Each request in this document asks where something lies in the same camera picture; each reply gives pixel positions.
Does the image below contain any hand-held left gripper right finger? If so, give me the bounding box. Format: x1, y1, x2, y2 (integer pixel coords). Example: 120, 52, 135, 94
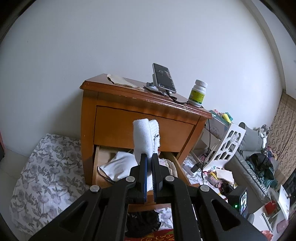
151, 153, 270, 241

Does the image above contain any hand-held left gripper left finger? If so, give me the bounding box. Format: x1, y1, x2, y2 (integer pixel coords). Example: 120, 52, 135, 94
28, 153, 148, 241

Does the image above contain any white garment black printed waistband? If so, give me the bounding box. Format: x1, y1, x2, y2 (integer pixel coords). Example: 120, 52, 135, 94
97, 151, 139, 184

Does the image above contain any white knit sock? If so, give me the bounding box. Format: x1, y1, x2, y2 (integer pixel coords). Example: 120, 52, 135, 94
133, 118, 161, 193

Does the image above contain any wooden drawer without handle recess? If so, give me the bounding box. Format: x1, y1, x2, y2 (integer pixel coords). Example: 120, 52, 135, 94
92, 145, 201, 212

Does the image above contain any black lace underwear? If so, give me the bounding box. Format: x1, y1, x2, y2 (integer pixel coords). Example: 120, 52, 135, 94
126, 210, 162, 238

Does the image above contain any pile of small clutter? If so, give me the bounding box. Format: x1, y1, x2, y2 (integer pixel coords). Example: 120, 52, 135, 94
203, 167, 238, 195

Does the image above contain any pile of dark clothes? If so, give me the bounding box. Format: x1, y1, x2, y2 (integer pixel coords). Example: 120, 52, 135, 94
246, 153, 278, 189

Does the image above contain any white board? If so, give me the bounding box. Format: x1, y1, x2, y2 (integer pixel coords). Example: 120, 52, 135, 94
277, 185, 291, 219

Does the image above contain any red patterned blanket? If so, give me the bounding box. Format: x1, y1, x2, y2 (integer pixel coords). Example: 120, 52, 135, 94
125, 228, 176, 241

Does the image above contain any grey sofa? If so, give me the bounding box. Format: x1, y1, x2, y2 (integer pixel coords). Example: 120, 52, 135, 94
225, 122, 280, 204

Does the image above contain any white cutout rack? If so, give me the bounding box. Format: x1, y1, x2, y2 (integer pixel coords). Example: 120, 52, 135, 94
209, 123, 246, 167

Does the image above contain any white storage box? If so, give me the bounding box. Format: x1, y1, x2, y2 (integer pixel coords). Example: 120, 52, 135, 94
203, 111, 233, 141

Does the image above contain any grey white plush toy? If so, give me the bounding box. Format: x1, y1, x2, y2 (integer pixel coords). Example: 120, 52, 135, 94
258, 124, 272, 149

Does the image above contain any wooden nightstand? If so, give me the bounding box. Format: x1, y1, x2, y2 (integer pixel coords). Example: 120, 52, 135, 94
80, 74, 213, 212

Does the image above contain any beige patterned curtain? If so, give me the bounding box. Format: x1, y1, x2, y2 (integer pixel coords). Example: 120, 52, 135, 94
266, 91, 296, 186

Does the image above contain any grey phone stand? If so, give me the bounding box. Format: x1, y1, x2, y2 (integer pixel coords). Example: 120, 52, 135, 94
144, 73, 170, 95

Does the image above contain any white pill bottle green label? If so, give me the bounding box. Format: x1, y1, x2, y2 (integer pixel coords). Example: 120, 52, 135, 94
188, 79, 208, 108

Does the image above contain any beige paper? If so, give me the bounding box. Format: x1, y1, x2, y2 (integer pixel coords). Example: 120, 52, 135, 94
107, 74, 145, 90

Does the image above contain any grey floral bed sheet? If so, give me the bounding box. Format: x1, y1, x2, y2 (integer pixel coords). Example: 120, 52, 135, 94
9, 133, 229, 237

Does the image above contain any smartphone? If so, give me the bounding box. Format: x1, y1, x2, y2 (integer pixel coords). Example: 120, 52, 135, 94
152, 63, 177, 93

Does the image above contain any black cable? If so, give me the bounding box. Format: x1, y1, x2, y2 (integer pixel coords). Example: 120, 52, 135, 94
166, 91, 212, 186

